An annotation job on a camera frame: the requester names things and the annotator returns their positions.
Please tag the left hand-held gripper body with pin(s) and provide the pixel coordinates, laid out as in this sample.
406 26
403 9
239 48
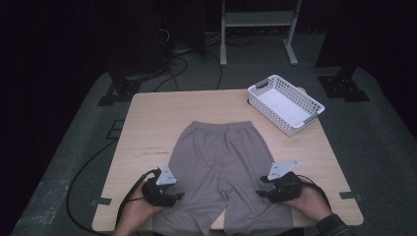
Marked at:
157 196

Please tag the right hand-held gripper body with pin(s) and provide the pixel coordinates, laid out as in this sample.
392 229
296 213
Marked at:
285 190

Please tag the grey shorts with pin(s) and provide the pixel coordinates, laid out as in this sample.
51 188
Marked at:
219 154

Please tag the white plastic basket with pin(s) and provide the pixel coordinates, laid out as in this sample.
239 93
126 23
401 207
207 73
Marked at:
285 106

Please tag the person's right hand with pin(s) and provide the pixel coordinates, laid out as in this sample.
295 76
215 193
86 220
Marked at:
309 205

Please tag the person's left hand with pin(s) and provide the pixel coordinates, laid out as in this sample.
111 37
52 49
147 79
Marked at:
134 216

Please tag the grey tape strip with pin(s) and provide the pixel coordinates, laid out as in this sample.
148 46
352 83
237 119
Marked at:
350 195
101 201

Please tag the black stand base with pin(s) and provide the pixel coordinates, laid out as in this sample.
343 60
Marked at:
342 88
123 89

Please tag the dark equipment cabinet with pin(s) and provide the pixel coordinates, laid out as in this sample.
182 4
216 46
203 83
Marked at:
137 39

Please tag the white metal stand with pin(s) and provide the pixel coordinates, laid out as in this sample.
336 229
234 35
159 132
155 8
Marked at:
255 19

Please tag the black floor socket frame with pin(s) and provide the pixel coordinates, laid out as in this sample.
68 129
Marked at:
111 137

